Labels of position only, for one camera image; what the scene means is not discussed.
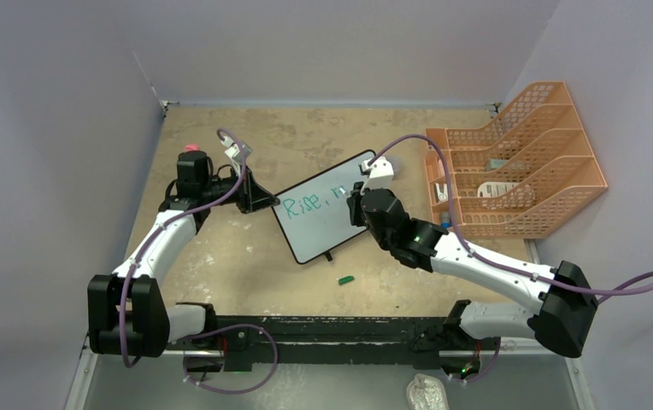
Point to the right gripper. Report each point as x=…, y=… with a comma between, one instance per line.
x=354, y=202

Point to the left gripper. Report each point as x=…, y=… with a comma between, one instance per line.
x=251, y=197

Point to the small whiteboard black frame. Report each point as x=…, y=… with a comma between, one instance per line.
x=314, y=215

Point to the green marker cap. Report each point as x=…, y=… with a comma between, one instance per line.
x=345, y=280

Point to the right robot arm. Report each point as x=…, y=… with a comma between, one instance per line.
x=543, y=301

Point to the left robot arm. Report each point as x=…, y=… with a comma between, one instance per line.
x=126, y=311

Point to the clear jar of paperclips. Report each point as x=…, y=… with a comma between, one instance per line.
x=397, y=165

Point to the white stapler in organizer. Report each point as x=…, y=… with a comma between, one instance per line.
x=441, y=191

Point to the white label card in organizer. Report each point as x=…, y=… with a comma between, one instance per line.
x=494, y=189

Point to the orange plastic file organizer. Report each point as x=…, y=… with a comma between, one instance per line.
x=536, y=141

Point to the clear plastic bag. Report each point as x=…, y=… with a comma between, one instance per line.
x=426, y=392

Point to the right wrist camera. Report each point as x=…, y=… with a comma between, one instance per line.
x=379, y=172

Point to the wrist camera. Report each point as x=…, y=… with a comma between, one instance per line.
x=236, y=154
x=379, y=172

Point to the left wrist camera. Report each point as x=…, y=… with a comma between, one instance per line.
x=236, y=154

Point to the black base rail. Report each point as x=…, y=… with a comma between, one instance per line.
x=424, y=343

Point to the aluminium frame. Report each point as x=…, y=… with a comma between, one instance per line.
x=265, y=280

